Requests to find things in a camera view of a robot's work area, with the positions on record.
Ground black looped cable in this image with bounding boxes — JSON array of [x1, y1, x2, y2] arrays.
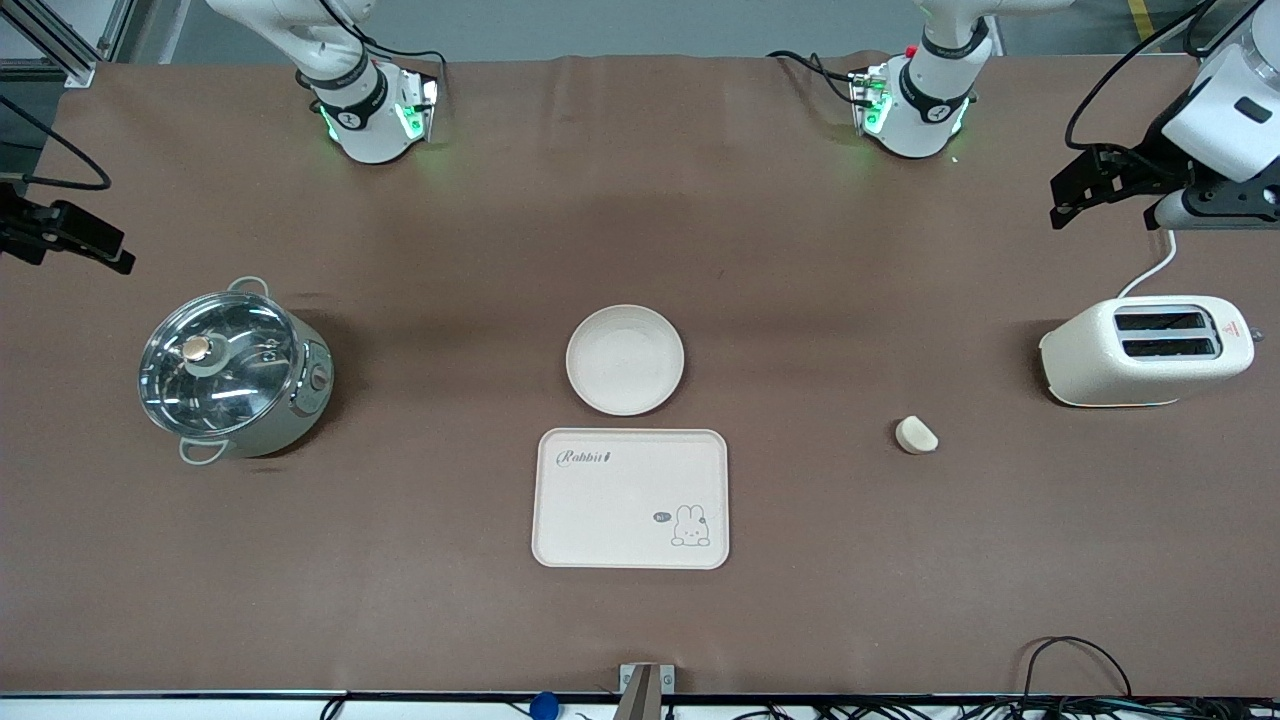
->
[[1019, 636, 1136, 703]]

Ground brown table cover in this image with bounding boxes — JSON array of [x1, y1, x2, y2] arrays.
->
[[0, 50, 1280, 699]]

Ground glass pot lid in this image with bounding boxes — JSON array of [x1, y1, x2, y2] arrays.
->
[[138, 291, 305, 434]]

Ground grey metal camera bracket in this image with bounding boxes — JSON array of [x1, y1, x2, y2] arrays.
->
[[612, 662, 676, 720]]

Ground white two-slot toaster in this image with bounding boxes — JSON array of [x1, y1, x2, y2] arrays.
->
[[1038, 295, 1267, 409]]

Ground cream rabbit print tray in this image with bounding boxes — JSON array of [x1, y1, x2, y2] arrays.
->
[[531, 427, 731, 571]]

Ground white toaster power cable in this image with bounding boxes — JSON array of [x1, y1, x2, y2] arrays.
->
[[1116, 229, 1179, 300]]

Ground black right arm base cable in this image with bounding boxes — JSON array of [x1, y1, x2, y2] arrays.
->
[[318, 0, 448, 93]]

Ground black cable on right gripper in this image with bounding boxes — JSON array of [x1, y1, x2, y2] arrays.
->
[[0, 94, 112, 192]]

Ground silver electric cooking pot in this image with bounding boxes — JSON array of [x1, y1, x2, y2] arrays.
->
[[138, 276, 336, 467]]

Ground black arm base cable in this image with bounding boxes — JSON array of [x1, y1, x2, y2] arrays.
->
[[318, 0, 448, 93], [767, 49, 869, 105]]

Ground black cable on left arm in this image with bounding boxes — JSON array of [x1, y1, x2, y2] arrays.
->
[[1064, 0, 1263, 152]]

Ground black left arm base cable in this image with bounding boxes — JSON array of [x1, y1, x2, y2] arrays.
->
[[767, 49, 869, 105]]

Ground small pale bun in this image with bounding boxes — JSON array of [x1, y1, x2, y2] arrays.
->
[[894, 415, 941, 457]]

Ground round cream plate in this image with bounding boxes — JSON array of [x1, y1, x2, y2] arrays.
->
[[565, 304, 687, 418]]

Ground black cable bundle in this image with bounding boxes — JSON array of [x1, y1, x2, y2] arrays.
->
[[700, 694, 1280, 720]]

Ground aluminium frame profile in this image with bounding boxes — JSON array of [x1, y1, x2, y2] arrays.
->
[[0, 0, 136, 89]]

